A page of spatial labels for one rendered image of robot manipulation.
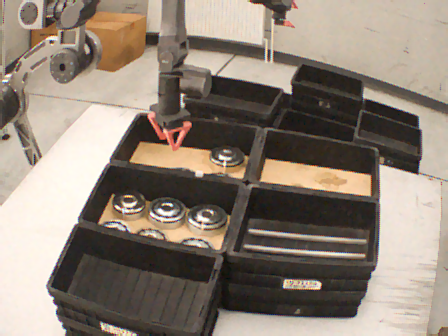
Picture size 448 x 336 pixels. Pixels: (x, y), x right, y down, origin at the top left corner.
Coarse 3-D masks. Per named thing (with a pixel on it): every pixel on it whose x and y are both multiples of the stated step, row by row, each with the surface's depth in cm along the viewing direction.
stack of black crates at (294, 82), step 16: (304, 64) 326; (304, 80) 331; (320, 80) 328; (336, 80) 324; (352, 80) 319; (304, 96) 307; (320, 96) 303; (336, 96) 298; (352, 96) 321; (304, 112) 311; (320, 112) 308; (336, 112) 303; (352, 112) 301
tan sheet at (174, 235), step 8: (112, 208) 173; (104, 216) 170; (112, 216) 170; (144, 216) 172; (128, 224) 168; (136, 224) 168; (144, 224) 169; (184, 224) 170; (168, 232) 167; (176, 232) 167; (184, 232) 167; (192, 232) 167; (224, 232) 168; (176, 240) 164; (216, 240) 165; (216, 248) 162
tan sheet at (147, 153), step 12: (144, 144) 203; (156, 144) 203; (132, 156) 197; (144, 156) 197; (156, 156) 197; (168, 156) 197; (180, 156) 198; (192, 156) 198; (204, 156) 198; (192, 168) 192; (204, 168) 193
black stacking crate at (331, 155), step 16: (272, 144) 196; (288, 144) 194; (304, 144) 193; (320, 144) 192; (336, 144) 191; (288, 160) 197; (304, 160) 196; (320, 160) 195; (336, 160) 194; (352, 160) 192; (368, 160) 191; (256, 176) 177
